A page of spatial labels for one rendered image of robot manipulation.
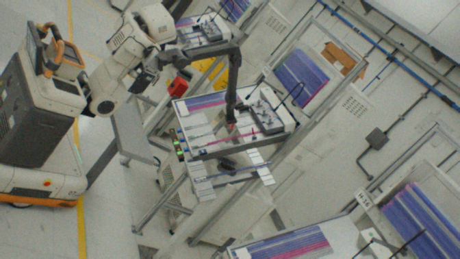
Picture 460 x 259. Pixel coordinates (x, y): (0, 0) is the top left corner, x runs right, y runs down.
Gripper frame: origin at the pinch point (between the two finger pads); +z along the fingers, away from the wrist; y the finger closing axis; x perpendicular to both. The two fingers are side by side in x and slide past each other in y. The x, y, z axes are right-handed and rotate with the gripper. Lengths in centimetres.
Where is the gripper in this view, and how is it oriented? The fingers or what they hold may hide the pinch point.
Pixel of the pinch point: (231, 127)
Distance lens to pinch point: 303.8
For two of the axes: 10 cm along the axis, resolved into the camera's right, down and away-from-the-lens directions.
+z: 0.6, 7.7, 6.3
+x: -9.5, 2.4, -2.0
